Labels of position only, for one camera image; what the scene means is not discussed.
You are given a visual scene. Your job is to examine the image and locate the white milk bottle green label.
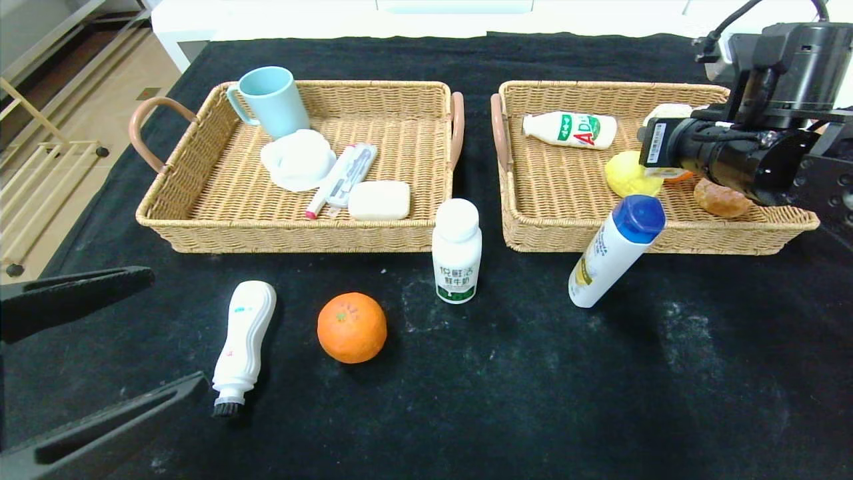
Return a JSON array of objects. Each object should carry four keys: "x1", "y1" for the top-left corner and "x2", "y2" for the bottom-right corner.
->
[{"x1": 432, "y1": 198, "x2": 482, "y2": 305}]

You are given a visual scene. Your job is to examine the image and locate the white tube with blue cap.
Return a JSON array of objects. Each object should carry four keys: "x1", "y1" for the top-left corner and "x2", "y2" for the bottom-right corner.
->
[{"x1": 568, "y1": 193, "x2": 666, "y2": 309}]

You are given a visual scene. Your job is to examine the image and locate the yellow lemon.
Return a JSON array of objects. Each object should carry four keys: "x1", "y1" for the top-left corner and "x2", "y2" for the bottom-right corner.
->
[{"x1": 604, "y1": 151, "x2": 664, "y2": 199}]

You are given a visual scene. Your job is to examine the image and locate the yellow lemon drink carton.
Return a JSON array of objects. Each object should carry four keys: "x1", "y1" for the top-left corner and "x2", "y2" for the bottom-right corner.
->
[{"x1": 643, "y1": 103, "x2": 707, "y2": 181}]

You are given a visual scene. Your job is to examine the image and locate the wicker basket with toiletries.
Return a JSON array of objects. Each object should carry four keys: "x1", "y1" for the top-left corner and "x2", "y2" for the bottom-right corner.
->
[{"x1": 129, "y1": 80, "x2": 465, "y2": 254}]

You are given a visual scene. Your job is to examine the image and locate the wicker basket with food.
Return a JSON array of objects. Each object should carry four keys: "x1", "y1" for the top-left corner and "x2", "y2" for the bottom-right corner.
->
[{"x1": 490, "y1": 80, "x2": 820, "y2": 256}]

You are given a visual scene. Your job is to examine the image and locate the white soap bar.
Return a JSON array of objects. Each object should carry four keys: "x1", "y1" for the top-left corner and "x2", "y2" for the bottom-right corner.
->
[{"x1": 347, "y1": 180, "x2": 411, "y2": 221}]

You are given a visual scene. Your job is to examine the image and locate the white pen with pink cap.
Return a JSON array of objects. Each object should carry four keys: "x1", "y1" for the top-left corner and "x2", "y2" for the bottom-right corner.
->
[{"x1": 305, "y1": 144, "x2": 356, "y2": 221}]

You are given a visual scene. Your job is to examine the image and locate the orange with stem mark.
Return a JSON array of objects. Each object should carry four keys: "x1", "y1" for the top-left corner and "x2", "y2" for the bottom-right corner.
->
[{"x1": 317, "y1": 292, "x2": 388, "y2": 365}]

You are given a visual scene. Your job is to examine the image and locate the white round dish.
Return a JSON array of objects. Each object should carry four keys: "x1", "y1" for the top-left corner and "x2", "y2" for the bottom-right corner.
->
[{"x1": 259, "y1": 129, "x2": 337, "y2": 193}]

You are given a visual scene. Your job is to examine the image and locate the white AD drink bottle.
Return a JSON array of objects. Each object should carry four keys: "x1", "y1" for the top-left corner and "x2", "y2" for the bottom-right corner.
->
[{"x1": 522, "y1": 111, "x2": 618, "y2": 151}]

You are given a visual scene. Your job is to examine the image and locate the white shoe brush bottle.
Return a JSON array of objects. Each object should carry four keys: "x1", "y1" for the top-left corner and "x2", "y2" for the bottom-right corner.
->
[{"x1": 212, "y1": 280, "x2": 277, "y2": 419}]

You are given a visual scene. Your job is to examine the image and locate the light blue mug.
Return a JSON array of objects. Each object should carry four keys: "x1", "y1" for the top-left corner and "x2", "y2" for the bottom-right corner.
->
[{"x1": 226, "y1": 66, "x2": 311, "y2": 140}]

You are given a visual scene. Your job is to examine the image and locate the white low table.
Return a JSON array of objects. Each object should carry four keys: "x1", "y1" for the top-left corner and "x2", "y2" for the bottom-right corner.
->
[{"x1": 152, "y1": 0, "x2": 720, "y2": 75}]

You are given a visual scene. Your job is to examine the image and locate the brown bread roll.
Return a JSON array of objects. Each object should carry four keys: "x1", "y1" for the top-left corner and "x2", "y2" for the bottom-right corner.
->
[{"x1": 693, "y1": 177, "x2": 754, "y2": 219}]

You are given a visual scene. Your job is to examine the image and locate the light wooden rolling rack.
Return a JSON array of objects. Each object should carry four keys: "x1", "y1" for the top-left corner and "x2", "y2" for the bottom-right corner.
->
[{"x1": 0, "y1": 77, "x2": 112, "y2": 279}]

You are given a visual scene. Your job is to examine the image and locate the smooth black camera cable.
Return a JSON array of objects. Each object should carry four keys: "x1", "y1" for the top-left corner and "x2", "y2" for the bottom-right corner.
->
[{"x1": 706, "y1": 0, "x2": 830, "y2": 47}]

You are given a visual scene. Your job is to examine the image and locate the grey metal shelf frame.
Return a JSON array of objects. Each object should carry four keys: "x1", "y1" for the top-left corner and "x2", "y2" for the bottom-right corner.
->
[{"x1": 0, "y1": 0, "x2": 155, "y2": 87}]

